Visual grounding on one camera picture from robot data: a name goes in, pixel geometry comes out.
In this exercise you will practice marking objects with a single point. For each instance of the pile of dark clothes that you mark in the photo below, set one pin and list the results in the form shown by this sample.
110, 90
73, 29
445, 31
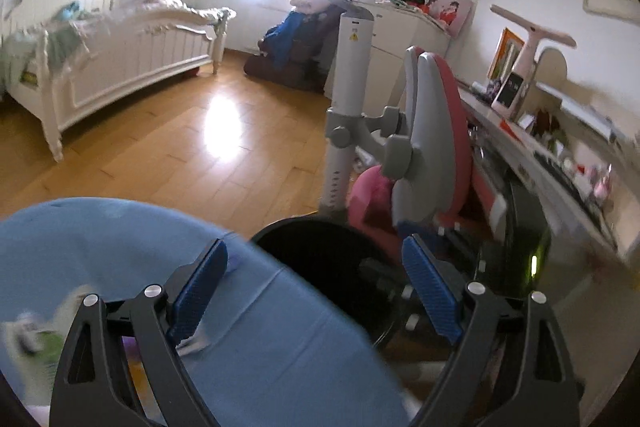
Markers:
295, 42

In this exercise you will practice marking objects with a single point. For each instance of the pink grey chair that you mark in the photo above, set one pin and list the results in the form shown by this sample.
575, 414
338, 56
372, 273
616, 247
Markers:
440, 107

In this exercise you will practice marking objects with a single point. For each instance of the blue tablecloth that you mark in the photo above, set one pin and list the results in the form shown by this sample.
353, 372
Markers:
280, 347

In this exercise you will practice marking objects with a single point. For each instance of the white green wrapper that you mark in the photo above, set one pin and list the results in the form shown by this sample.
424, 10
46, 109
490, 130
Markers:
35, 337

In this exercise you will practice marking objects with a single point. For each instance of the pink canvas picture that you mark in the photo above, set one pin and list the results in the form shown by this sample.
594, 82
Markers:
447, 12

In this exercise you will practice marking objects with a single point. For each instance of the light green blanket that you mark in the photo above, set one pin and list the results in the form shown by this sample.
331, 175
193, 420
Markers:
55, 37

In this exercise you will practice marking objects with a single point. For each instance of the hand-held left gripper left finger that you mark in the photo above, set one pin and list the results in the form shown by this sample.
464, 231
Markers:
197, 287

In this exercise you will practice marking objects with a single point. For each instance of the white wooden bed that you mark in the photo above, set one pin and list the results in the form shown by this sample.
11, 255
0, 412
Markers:
125, 57

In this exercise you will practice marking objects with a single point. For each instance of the pale crumpled duvet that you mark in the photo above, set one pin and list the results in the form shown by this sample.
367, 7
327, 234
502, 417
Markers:
175, 7

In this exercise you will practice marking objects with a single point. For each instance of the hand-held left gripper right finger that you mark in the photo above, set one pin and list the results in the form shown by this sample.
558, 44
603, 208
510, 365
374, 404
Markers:
432, 287

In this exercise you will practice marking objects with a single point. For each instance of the white cabinet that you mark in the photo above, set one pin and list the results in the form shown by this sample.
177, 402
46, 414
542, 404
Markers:
400, 37

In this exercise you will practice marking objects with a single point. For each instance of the black trash bin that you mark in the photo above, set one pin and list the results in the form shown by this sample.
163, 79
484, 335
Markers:
320, 257

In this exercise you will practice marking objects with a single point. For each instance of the black device green light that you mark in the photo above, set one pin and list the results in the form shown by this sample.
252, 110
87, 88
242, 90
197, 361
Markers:
525, 227

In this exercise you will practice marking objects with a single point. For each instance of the cluttered white desk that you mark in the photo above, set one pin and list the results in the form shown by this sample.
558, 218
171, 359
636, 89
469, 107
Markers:
565, 187

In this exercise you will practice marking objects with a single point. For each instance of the white column stand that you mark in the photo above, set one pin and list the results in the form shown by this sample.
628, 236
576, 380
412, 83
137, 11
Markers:
352, 57

